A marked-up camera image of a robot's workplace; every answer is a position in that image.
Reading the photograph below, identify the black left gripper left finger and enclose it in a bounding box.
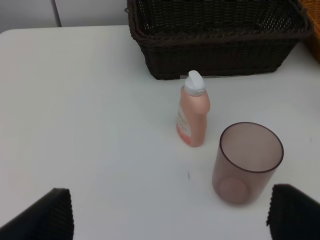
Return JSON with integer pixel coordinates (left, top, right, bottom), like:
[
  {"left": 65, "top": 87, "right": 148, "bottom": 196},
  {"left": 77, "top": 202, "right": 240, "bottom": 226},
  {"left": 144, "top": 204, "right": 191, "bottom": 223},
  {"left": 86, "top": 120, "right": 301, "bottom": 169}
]
[{"left": 0, "top": 188, "right": 75, "bottom": 240}]

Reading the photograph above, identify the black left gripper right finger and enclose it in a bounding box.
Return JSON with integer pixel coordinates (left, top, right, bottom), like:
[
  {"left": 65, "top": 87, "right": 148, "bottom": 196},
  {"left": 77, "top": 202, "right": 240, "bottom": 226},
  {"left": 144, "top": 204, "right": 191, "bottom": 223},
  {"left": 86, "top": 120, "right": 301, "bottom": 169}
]
[{"left": 266, "top": 184, "right": 320, "bottom": 240}]

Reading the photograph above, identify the translucent pink plastic cup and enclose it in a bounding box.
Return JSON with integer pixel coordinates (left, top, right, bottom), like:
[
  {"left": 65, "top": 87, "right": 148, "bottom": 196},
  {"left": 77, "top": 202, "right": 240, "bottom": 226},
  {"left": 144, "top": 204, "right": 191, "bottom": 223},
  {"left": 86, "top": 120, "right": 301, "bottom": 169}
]
[{"left": 212, "top": 122, "right": 284, "bottom": 205}]

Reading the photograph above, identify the pink bottle white cap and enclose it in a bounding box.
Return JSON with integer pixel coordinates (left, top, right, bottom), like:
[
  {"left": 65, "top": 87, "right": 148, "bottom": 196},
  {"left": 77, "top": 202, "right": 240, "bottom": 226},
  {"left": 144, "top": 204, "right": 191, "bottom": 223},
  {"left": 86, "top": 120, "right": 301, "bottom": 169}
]
[{"left": 176, "top": 70, "right": 211, "bottom": 147}]

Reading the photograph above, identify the orange wicker basket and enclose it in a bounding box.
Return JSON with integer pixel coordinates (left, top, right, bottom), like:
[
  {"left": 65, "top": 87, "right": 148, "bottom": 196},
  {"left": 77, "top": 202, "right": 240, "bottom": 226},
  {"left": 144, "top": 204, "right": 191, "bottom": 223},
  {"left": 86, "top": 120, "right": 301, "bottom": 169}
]
[{"left": 299, "top": 0, "right": 320, "bottom": 63}]

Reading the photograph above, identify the dark brown wicker basket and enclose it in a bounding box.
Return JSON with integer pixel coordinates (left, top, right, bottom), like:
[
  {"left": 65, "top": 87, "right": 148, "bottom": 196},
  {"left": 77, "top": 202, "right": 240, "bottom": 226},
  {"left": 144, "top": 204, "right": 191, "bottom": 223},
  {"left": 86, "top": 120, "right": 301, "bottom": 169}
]
[{"left": 126, "top": 0, "right": 314, "bottom": 80}]

